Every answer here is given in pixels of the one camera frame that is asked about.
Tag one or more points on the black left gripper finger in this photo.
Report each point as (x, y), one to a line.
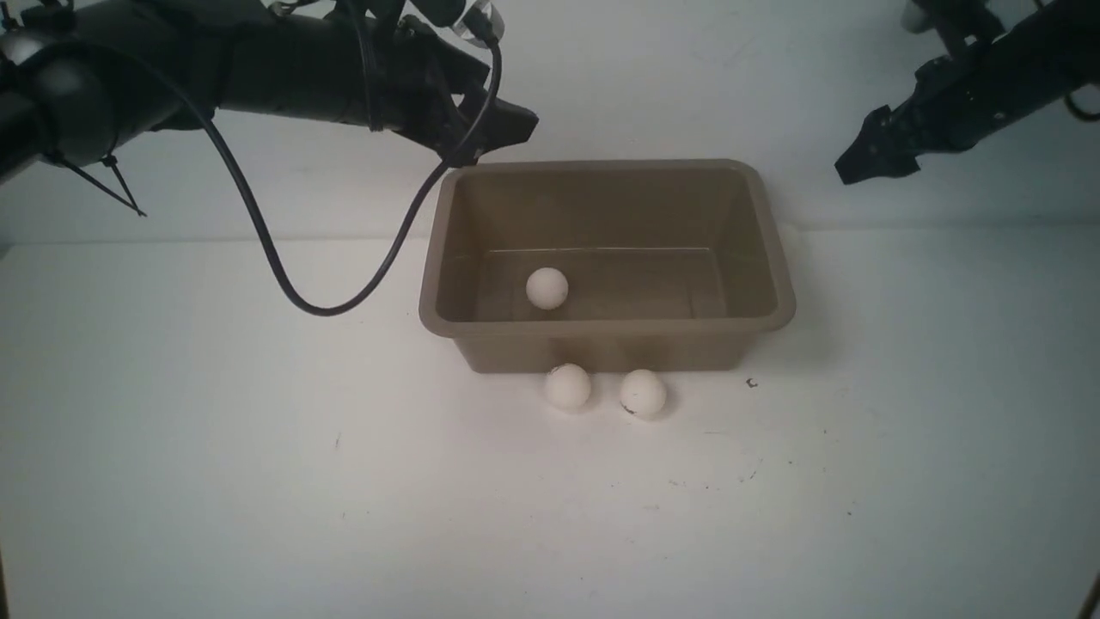
(507, 124)

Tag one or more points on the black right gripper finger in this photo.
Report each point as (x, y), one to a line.
(878, 152)

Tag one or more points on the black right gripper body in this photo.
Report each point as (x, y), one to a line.
(959, 100)

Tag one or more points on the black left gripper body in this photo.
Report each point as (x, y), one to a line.
(436, 95)

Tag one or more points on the white ping-pong ball with logo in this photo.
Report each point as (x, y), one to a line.
(547, 288)

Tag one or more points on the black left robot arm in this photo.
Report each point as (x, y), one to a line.
(80, 81)

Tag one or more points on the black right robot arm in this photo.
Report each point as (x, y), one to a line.
(1063, 37)

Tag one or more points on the tan plastic storage bin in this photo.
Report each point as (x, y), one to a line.
(673, 265)

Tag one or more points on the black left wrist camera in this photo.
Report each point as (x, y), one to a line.
(477, 22)

